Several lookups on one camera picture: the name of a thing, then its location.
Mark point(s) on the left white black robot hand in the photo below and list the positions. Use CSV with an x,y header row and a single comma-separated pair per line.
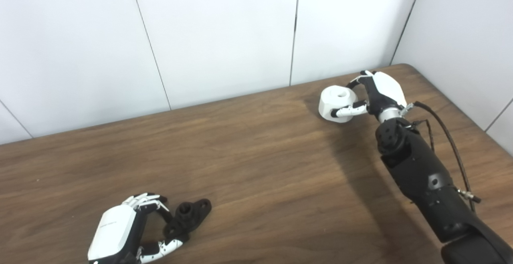
x,y
112,232

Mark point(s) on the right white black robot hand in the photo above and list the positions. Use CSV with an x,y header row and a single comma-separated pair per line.
x,y
386,89

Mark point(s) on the round white piece with holes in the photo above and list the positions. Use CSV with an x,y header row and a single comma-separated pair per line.
x,y
332,101

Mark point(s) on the black flanged holder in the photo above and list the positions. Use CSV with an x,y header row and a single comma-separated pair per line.
x,y
192,214

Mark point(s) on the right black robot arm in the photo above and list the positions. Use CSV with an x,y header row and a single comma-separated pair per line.
x,y
425,176

